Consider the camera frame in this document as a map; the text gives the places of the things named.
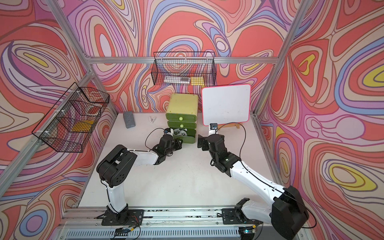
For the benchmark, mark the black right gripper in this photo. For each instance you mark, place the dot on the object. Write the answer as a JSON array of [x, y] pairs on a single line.
[[204, 140]]

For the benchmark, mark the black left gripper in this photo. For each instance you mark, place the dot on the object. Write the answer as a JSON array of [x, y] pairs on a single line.
[[178, 145]]

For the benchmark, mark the white earphones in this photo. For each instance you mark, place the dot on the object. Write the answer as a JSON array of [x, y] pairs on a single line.
[[180, 132]]

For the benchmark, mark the green top drawer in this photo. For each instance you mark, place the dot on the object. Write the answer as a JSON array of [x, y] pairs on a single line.
[[181, 117]]

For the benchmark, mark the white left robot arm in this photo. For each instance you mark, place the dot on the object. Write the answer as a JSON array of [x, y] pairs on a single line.
[[113, 170]]

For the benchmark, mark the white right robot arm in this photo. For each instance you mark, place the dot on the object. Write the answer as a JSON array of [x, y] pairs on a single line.
[[284, 208]]

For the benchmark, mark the yellow pink drawer cabinet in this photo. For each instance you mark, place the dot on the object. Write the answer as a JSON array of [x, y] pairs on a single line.
[[183, 104]]

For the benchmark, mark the wooden whiteboard easel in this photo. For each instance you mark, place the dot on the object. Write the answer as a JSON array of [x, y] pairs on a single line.
[[229, 125]]

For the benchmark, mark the pink framed whiteboard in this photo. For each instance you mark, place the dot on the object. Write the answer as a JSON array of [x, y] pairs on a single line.
[[226, 104]]

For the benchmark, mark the grey felt eraser block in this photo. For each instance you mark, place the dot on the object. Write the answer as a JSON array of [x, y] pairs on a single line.
[[129, 119]]

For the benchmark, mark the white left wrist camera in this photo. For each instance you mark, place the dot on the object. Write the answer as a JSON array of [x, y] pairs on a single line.
[[169, 131]]

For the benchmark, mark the black wire basket back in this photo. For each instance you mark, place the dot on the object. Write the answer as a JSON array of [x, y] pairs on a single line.
[[184, 68]]

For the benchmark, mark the black wire basket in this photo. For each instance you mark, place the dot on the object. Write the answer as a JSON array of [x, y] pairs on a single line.
[[184, 68], [79, 110]]

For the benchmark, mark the black wire basket left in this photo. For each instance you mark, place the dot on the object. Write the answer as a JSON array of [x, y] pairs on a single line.
[[79, 110]]

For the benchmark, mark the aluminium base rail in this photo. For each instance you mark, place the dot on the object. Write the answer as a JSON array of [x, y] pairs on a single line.
[[163, 223]]

